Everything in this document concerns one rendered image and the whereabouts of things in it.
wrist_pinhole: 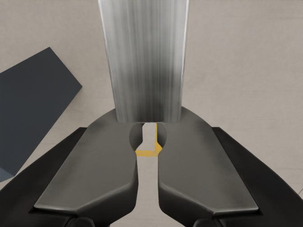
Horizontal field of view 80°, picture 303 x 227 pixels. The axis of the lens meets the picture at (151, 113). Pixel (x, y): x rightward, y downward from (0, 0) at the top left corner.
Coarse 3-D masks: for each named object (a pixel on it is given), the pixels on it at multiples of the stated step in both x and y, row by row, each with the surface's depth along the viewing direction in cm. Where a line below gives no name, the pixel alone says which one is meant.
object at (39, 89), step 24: (48, 48) 90; (24, 72) 71; (48, 72) 83; (0, 96) 59; (24, 96) 67; (48, 96) 77; (72, 96) 91; (0, 120) 56; (24, 120) 63; (48, 120) 72; (0, 144) 54; (24, 144) 60; (0, 168) 52
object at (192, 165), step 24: (192, 120) 9; (168, 144) 7; (192, 144) 7; (216, 144) 7; (168, 168) 6; (192, 168) 6; (216, 168) 6; (168, 192) 6; (192, 192) 5; (216, 192) 5; (240, 192) 5; (192, 216) 6
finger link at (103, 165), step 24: (96, 120) 9; (96, 144) 7; (120, 144) 7; (72, 168) 6; (96, 168) 6; (120, 168) 6; (48, 192) 5; (72, 192) 5; (96, 192) 5; (120, 192) 6; (96, 216) 6; (120, 216) 6
